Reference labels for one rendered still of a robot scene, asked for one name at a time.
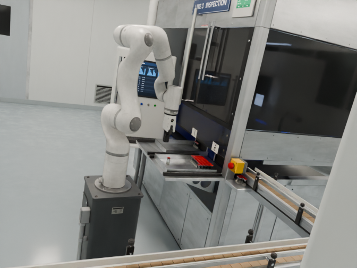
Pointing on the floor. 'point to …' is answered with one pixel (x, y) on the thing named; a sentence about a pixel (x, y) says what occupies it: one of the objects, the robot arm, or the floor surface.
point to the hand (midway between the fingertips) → (166, 138)
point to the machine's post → (241, 116)
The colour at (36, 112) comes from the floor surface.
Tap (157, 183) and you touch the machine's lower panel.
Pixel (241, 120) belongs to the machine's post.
